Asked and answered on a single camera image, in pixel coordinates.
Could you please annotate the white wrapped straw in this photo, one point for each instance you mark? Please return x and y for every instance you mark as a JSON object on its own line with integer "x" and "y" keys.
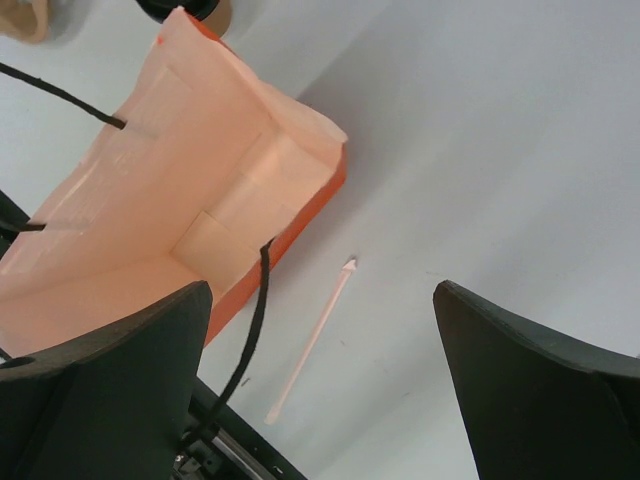
{"x": 345, "y": 273}

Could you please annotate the black plastic cup lid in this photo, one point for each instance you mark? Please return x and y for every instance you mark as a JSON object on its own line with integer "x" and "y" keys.
{"x": 159, "y": 10}

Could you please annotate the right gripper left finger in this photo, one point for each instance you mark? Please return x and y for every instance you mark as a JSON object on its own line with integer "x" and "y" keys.
{"x": 110, "y": 404}

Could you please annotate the brown pulp cup carrier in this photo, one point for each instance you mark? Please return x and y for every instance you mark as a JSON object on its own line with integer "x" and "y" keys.
{"x": 25, "y": 21}

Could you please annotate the brown paper coffee cup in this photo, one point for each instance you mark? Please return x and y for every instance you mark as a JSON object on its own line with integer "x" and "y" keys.
{"x": 219, "y": 20}

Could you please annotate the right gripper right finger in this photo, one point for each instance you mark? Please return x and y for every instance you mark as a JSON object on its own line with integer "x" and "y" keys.
{"x": 537, "y": 403}

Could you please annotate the orange paper bag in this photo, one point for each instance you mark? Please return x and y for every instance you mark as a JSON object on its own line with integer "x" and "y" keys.
{"x": 211, "y": 165}

